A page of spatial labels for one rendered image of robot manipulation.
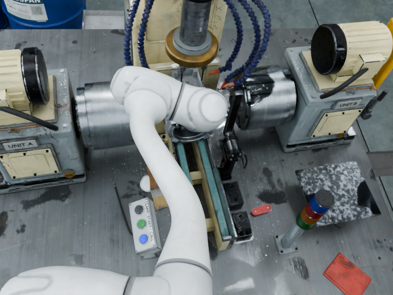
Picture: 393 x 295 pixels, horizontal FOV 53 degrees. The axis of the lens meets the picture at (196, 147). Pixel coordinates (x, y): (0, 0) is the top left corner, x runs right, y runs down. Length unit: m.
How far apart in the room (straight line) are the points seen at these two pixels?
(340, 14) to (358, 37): 2.46
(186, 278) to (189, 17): 0.84
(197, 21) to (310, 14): 2.70
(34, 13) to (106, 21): 0.47
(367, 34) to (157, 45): 0.78
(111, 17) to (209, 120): 2.09
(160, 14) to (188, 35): 0.25
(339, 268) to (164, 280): 1.11
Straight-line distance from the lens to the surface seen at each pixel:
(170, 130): 1.52
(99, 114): 1.43
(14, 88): 1.32
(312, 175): 1.67
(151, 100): 0.93
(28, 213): 1.67
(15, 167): 1.55
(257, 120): 1.56
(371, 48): 1.60
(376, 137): 3.18
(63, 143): 1.45
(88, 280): 0.64
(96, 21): 2.93
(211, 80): 1.65
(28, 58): 1.32
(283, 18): 3.78
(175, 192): 0.78
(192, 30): 1.30
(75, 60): 2.09
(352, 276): 1.69
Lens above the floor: 2.28
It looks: 57 degrees down
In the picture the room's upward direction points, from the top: 10 degrees clockwise
